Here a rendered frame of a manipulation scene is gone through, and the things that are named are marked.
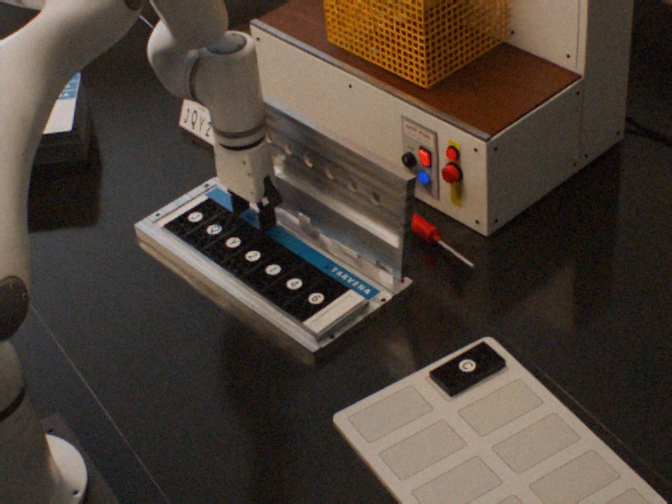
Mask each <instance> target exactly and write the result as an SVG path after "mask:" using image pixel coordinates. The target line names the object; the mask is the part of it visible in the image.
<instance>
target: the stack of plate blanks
mask: <svg viewBox="0 0 672 504"><path fill-rule="evenodd" d="M71 81H78V82H79V85H78V92H77V98H76V105H75V111H74V118H73V123H72V129H71V130H70V131H66V132H57V133H48V134H43V136H42V138H41V141H40V144H39V147H38V149H37V152H36V156H35V159H34V162H33V166H37V165H45V164H54V163H63V162H71V161H80V160H87V156H88V149H89V141H90V134H91V126H92V115H91V112H90V108H89V104H88V102H87V99H86V93H85V89H84V88H83V84H82V78H81V74H80V73H77V74H76V75H75V76H74V77H73V78H72V79H71V80H70V82H71Z"/></svg>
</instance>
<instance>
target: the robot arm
mask: <svg viewBox="0 0 672 504"><path fill-rule="evenodd" d="M0 1H2V2H5V3H9V4H13V5H17V6H21V7H26V8H30V9H36V10H41V13H40V14H39V15H38V16H37V17H36V18H35V19H33V20H32V21H31V22H30V23H29V24H27V25H26V26H25V27H24V28H22V29H21V30H19V31H18V32H16V33H14V34H13V35H11V36H9V37H7V38H6V39H4V40H2V41H0V504H82V503H83V501H84V498H85V495H86V493H87V487H88V473H87V470H86V467H85V463H84V460H83V459H82V457H81V455H80V454H79V452H78V451H77V450H76V449H75V448H74V447H73V446H72V445H71V444H69V443H67V442H66V441H64V440H62V439H60V438H57V437H55V436H51V435H46V434H45V432H44V429H43V426H42V423H41V421H40V418H39V415H38V412H37V409H36V406H35V403H34V401H33V397H32V394H31V391H30V388H29V385H28V383H27V380H26V377H25V374H24V371H23V368H22V366H21V363H20V360H19V358H18V356H17V354H16V352H15V350H14V348H13V347H12V345H11V344H10V343H9V342H8V340H9V339H11V338H12V337H13V335H14V334H15V333H16V332H17V330H18V329H19V328H20V326H21V325H22V323H23V321H24V319H25V317H26V314H27V311H28V308H29V304H30V299H31V290H32V270H31V256H30V244H29V233H28V221H27V200H28V190H29V183H30V177H31V171H32V167H33V162H34V159H35V156H36V152H37V149H38V147H39V144H40V141H41V138H42V136H43V133H44V131H45V128H46V126H47V123H48V121H49V118H50V115H51V113H52V110H53V108H54V106H55V103H56V101H57V99H58V98H59V96H60V94H61V93H62V91H63V89H64V88H65V87H66V85H67V84H68V83H69V82H70V80H71V79H72V78H73V77H74V76H75V75H76V74H77V73H78V72H79V71H80V70H81V69H82V68H84V67H85V66H86V65H88V64H89V63H90V62H92V61H93V60H94V59H95V58H97V57H98V56H99V55H101V54H102V53H104V52H105V51H107V50H108V49H109V48H111V47H112V46H113V45H115V44H116V43H117V42H118V41H120V40H121V39H122V38H123V37H124V36H125V35H126V33H127V32H128V31H129V30H130V29H131V27H132V26H133V25H134V23H135V22H136V20H137V18H138V17H139V15H140V13H141V11H142V8H143V5H144V2H145V0H0ZM149 1H150V3H151V4H152V6H153V8H154V9H155V11H156V13H157V14H158V16H159V18H160V19H161V20H160V21H159V23H158V24H157V26H156V28H155V29H154V31H153V33H152V35H151V38H150V40H149V44H148V58H149V62H150V64H151V66H152V68H153V70H154V72H155V74H156V76H157V77H158V79H159V80H160V82H161V83H162V85H163V86H164V87H165V89H166V90H167V91H168V92H170V93H171V94H172V95H174V96H176V97H179V98H181V99H185V100H189V101H193V102H197V103H201V104H202V105H204V106H205V107H206V108H207V110H208V111H209V114H210V120H211V125H212V131H213V136H214V153H215V163H216V170H217V176H218V179H219V181H220V183H221V184H222V185H224V186H225V187H227V192H228V193H229V194H230V195H232V196H230V198H231V204H232V209H233V213H235V214H237V215H239V214H241V213H243V212H244V211H246V210H247V209H249V208H250V203H249V202H251V203H256V205H257V207H258V209H259V212H258V213H257V216H258V222H259V228H260V230H261V231H263V232H264V233H265V232H266V231H268V230H269V229H271V228H272V227H274V226H276V224H277V221H276V214H275V208H276V207H277V206H279V205H280V204H282V203H283V199H282V197H281V196H280V194H279V192H278V191H277V182H276V175H275V169H274V165H273V160H272V156H271V153H270V149H269V146H268V143H267V140H266V139H265V134H266V132H267V120H266V114H265V107H264V100H263V93H262V87H261V80H260V73H259V67H258V60H257V53H256V46H255V42H254V40H253V39H252V37H250V36H249V35H247V34H245V33H242V32H237V31H227V27H228V14H227V10H226V7H225V4H224V1H223V0H149ZM226 31H227V32H226ZM197 49H198V50H197ZM264 190H265V191H264ZM265 197H267V199H268V202H269V203H267V204H266V205H265V206H264V205H263V203H262V199H263V198H265Z"/></svg>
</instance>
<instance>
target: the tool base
mask: <svg viewBox="0 0 672 504"><path fill-rule="evenodd" d="M205 184H209V186H208V187H205V186H204V185H205ZM215 187H220V188H221V189H223V190H224V191H226V192H227V187H225V186H224V185H222V184H221V183H220V181H219V179H218V177H217V178H212V179H210V180H209V181H207V182H205V183H204V184H202V185H200V186H199V187H197V188H195V189H194V190H192V191H190V192H189V193H187V194H185V195H184V196H182V197H180V198H179V199H177V200H175V201H174V202H172V203H170V204H169V205H167V206H165V207H164V208H162V209H160V210H159V211H157V212H155V213H154V214H152V215H150V216H149V217H147V218H145V219H144V220H142V221H140V222H139V223H137V224H135V225H134V226H135V229H136V234H137V236H138V237H140V238H141V239H143V240H144V241H145V242H147V243H148V244H149V245H151V246H152V247H154V248H155V249H156V250H158V251H159V252H161V253H162V254H163V255H165V256H166V257H168V258H169V259H170V260H172V261H173V262H175V263H176V264H177V265H179V266H180V267H182V268H183V269H184V270H186V271H187V272H188V273H190V274H191V275H193V276H194V277H195V278H197V279H198V280H200V281H201V282H202V283H204V284H205V285H207V286H208V287H209V288H211V289H212V290H214V291H215V292H216V293H218V294H219V295H220V296H222V297H223V298H225V299H226V300H227V301H229V302H230V303H232V304H233V305H234V306H236V307H237V308H239V309H240V310H241V311H243V312H244V313H246V314H247V315H248V316H250V317H251V318H253V319H254V320H255V321H257V322H258V323H259V324H261V325H262V326H264V327H265V328H266V329H268V330H269V331H271V332H272V333H273V334H275V335H276V336H278V337H279V338H280V339H282V340H283V341H285V342H286V343H287V344H289V345H290V346H291V347H293V348H294V349H296V350H297V351H298V352H300V353H301V354H303V355H304V356H305V357H307V358H308V359H310V360H311V361H312V362H314V363H316V362H317V361H319V360H320V359H321V358H323V357H324V356H326V355H327V354H328V353H330V352H331V351H332V350H334V349H335V348H337V347H338V346H339V345H341V344H342V343H343V342H345V341H346V340H348V339H349V338H350V337H352V336H353V335H354V334H356V333H357V332H359V331H360V330H361V329H363V328H364V327H366V326H367V325H368V324H370V323H371V322H372V321H374V320H375V319H377V318H378V317H379V316H381V315H382V314H383V313H385V312H386V311H388V310H389V309H390V308H392V307H393V306H394V305H396V304H397V303H399V302H400V301H401V300H403V299H404V298H405V297H407V296H408V295H410V294H411V293H412V292H414V282H413V281H412V280H410V279H409V278H407V277H405V278H403V279H401V280H400V279H398V278H397V277H395V276H393V275H392V269H391V268H389V267H387V266H386V265H384V264H383V263H379V264H377V265H376V264H374V263H372V262H371V261H369V260H368V259H366V258H364V257H363V256H361V255H360V254H359V257H360V258H361V259H357V258H355V257H354V256H352V255H351V254H349V253H347V252H346V251H344V250H343V249H341V248H339V247H338V246H336V245H335V244H333V243H332V242H331V238H332V237H331V236H329V235H327V234H326V233H324V232H323V231H321V230H319V229H318V228H316V227H315V226H313V225H311V224H310V218H308V217H307V216H305V215H303V214H302V213H299V214H297V215H295V214H294V213H292V212H290V211H289V210H287V209H286V208H284V207H282V206H281V205H279V207H280V209H277V208H275V214H276V221H277V224H278V225H279V226H281V227H282V228H284V229H285V230H287V231H289V232H290V233H292V234H293V235H295V236H296V237H298V238H300V239H301V240H303V241H304V242H306V243H307V244H309V245H311V246H312V247H314V248H315V249H317V250H318V251H320V252H322V253H323V254H325V255H326V256H328V257H329V258H331V259H333V260H334V261H336V262H337V263H339V264H340V265H342V266H344V267H345V268H347V269H348V270H350V271H351V272H353V273H355V274H356V275H358V276H359V277H361V278H362V279H364V280H366V281H367V282H369V283H370V284H372V285H373V286H375V287H377V288H378V289H380V290H381V294H380V295H378V296H377V297H376V298H374V299H373V300H371V301H370V302H369V304H370V306H369V307H368V308H367V309H365V310H364V311H362V312H361V313H360V314H358V315H357V316H355V317H354V318H353V319H351V320H350V321H348V322H347V323H346V324H344V325H343V326H342V327H340V328H339V329H337V330H336V331H335V332H333V333H332V334H330V335H335V338H334V339H330V335H329V336H328V337H326V338H325V339H323V340H322V341H321V342H319V343H316V342H315V341H313V340H312V339H311V338H309V337H308V336H306V335H305V334H303V333H302V332H301V331H299V330H298V329H296V328H295V327H294V326H292V325H291V324H289V323H288V322H286V321H285V320H284V319H282V318H281V317H279V316H278V315H276V314H275V313H274V312H272V311H271V310H269V309H268V308H266V307H265V306H264V305H262V304H261V303H259V302H258V301H257V300H255V299H254V298H252V297H251V296H249V295H248V294H247V293H245V292H244V291H242V290H241V289H239V288H238V287H237V286H235V285H234V284H232V283H231V282H229V281H228V280H227V279H225V278H224V277H222V276H221V275H220V274H218V273H217V272H215V271H214V270H212V269H211V268H210V267H208V266H207V265H205V264H204V263H202V262H201V261H200V260H198V259H197V258H195V257H194V256H193V255H191V254H190V253H188V252H187V251H185V250H184V249H183V248H181V247H180V246H178V245H177V244H175V243H174V242H173V241H171V240H170V239H168V238H167V237H165V236H164V235H163V234H161V233H160V230H159V228H161V226H159V225H158V222H159V221H160V220H162V219H164V218H165V217H167V216H169V215H170V214H172V213H174V212H175V211H177V210H179V209H180V208H182V207H183V206H185V205H187V204H188V203H190V202H192V201H193V200H195V199H197V198H198V197H200V196H202V195H203V194H205V193H207V192H208V191H210V190H212V189H213V188H215ZM227 193H228V192H227ZM157 213H159V214H160V216H158V217H156V216H155V214H157ZM382 298H385V299H386V301H385V302H381V299H382Z"/></svg>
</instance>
